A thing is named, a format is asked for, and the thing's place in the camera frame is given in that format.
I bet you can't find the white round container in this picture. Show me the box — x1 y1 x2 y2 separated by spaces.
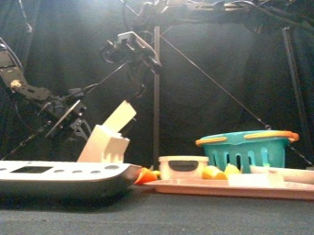
157 155 210 181

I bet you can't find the pink plastic tray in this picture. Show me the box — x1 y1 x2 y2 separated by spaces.
143 178 314 201

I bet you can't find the vertical metal frame pole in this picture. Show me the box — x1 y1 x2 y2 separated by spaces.
153 25 162 171

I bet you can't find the white knife holder block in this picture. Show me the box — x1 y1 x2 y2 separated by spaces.
77 123 131 163

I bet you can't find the yellow toy food piece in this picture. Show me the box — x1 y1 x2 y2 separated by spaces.
202 164 229 181
224 162 244 180

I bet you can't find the teal basket with orange rim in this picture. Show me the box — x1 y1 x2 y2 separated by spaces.
194 129 301 174

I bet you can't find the diagonal frame brace wire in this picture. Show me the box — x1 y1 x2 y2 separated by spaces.
159 36 314 168

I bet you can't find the white toy kitchen scale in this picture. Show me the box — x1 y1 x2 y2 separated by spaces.
0 160 143 200

